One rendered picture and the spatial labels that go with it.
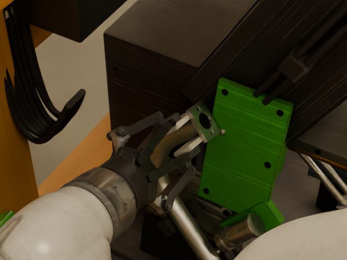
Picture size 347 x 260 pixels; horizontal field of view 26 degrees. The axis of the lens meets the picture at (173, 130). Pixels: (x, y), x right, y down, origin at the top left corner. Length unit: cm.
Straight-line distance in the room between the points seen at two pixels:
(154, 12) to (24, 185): 36
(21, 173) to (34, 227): 43
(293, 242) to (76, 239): 31
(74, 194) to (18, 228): 9
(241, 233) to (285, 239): 57
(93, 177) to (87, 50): 233
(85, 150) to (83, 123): 133
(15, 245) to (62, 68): 236
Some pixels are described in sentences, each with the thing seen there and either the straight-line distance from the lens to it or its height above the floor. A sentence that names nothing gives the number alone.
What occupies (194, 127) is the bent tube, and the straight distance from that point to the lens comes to 109.
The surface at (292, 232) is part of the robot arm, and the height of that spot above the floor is 153.
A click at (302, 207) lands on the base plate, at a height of 90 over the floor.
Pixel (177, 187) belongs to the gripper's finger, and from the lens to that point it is 102.
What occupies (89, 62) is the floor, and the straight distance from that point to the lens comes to 314.
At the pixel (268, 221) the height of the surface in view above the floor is 108.
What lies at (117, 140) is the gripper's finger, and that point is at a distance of 98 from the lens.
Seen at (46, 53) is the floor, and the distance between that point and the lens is 321.
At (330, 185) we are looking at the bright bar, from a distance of 128.
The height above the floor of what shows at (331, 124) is 113.
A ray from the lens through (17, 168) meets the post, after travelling 122.
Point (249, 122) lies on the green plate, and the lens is 109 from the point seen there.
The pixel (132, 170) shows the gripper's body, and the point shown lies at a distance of 94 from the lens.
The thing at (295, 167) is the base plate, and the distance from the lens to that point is 149.
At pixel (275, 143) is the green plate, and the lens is 109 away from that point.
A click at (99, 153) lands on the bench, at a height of 88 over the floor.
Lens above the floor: 198
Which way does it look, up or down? 44 degrees down
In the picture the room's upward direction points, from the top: straight up
